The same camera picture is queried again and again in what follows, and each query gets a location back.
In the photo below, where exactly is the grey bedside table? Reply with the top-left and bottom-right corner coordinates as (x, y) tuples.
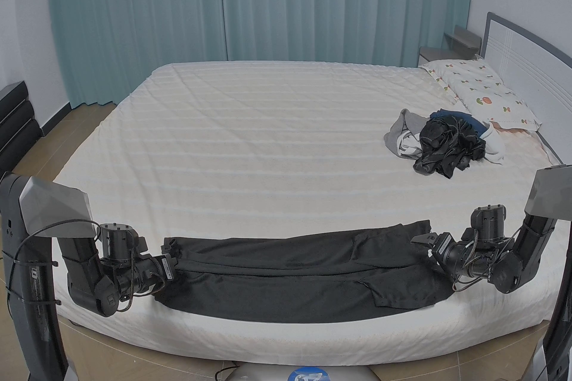
(418, 24), (482, 62)

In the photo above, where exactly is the bed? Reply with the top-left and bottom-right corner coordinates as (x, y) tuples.
(53, 12), (572, 366)

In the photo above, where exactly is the pile of clothes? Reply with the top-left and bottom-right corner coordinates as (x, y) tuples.
(383, 108), (506, 180)

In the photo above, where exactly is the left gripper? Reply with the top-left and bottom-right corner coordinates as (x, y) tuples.
(136, 253), (178, 293)

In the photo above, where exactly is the black T-shirt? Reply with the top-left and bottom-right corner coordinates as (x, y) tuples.
(153, 218), (457, 322)

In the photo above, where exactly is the white printed pillow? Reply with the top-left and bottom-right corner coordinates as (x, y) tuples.
(419, 57), (540, 131)

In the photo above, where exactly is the black chest of drawers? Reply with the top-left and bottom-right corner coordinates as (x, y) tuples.
(0, 80), (44, 174)

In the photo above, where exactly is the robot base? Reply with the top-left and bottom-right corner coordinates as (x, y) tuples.
(223, 363), (372, 381)

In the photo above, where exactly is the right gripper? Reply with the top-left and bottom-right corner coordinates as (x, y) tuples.
(411, 231), (472, 278)

